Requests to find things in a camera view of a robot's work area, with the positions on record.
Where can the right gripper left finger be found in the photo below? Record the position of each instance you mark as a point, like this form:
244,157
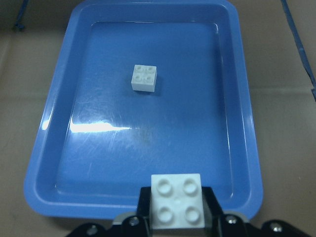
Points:
135,224

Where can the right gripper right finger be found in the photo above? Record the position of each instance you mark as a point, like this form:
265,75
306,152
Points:
223,225

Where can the white block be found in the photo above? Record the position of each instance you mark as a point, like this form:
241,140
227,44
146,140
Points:
144,78
176,202

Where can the blue plastic tray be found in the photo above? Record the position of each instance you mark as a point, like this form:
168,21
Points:
99,141

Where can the brown paper table cover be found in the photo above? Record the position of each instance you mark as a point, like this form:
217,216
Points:
284,111

